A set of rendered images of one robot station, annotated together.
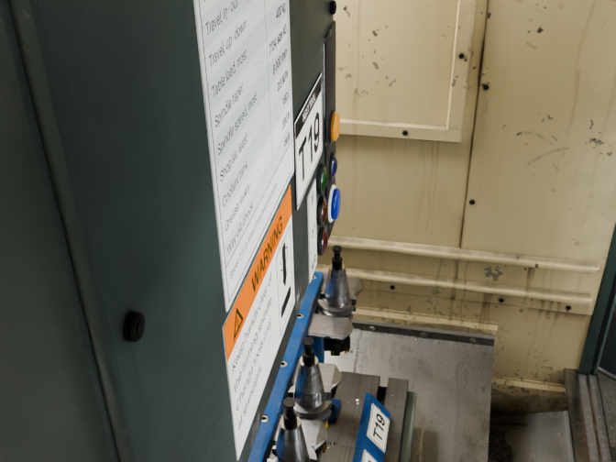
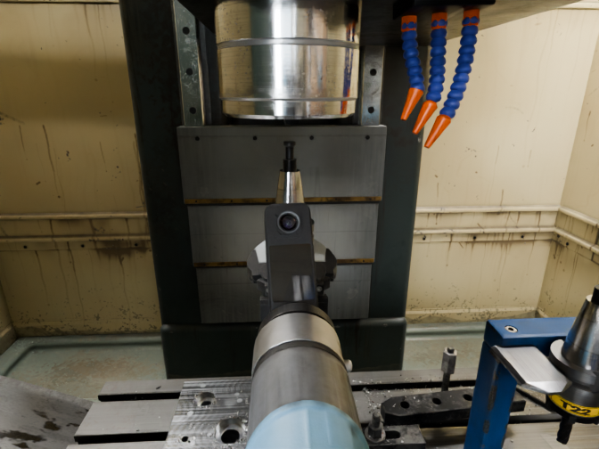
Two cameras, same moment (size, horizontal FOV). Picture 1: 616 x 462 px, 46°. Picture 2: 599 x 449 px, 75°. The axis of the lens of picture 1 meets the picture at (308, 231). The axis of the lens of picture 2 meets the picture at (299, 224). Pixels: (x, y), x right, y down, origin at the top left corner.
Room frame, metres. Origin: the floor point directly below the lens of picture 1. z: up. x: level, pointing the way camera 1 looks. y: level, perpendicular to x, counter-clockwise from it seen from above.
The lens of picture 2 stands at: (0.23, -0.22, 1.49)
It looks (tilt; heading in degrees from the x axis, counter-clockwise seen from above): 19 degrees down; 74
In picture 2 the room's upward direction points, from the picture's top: straight up
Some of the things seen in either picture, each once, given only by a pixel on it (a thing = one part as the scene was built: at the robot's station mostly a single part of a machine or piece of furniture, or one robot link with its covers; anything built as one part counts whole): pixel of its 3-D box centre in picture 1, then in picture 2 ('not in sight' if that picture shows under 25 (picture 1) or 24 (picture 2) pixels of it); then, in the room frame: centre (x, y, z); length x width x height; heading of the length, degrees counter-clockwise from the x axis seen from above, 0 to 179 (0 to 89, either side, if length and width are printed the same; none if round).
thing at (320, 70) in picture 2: not in sight; (288, 60); (0.35, 0.24, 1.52); 0.16 x 0.16 x 0.12
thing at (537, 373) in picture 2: not in sight; (532, 369); (0.56, 0.04, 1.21); 0.07 x 0.05 x 0.01; 77
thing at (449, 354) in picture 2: not in sight; (447, 375); (0.68, 0.30, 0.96); 0.03 x 0.03 x 0.13
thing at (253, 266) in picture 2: not in sight; (267, 268); (0.31, 0.18, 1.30); 0.09 x 0.05 x 0.02; 91
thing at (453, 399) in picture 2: not in sight; (450, 412); (0.65, 0.24, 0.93); 0.26 x 0.05 x 0.06; 172
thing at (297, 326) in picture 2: not in sight; (301, 360); (0.31, 0.04, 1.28); 0.08 x 0.05 x 0.08; 167
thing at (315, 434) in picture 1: (301, 433); not in sight; (0.67, 0.02, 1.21); 0.07 x 0.05 x 0.01; 77
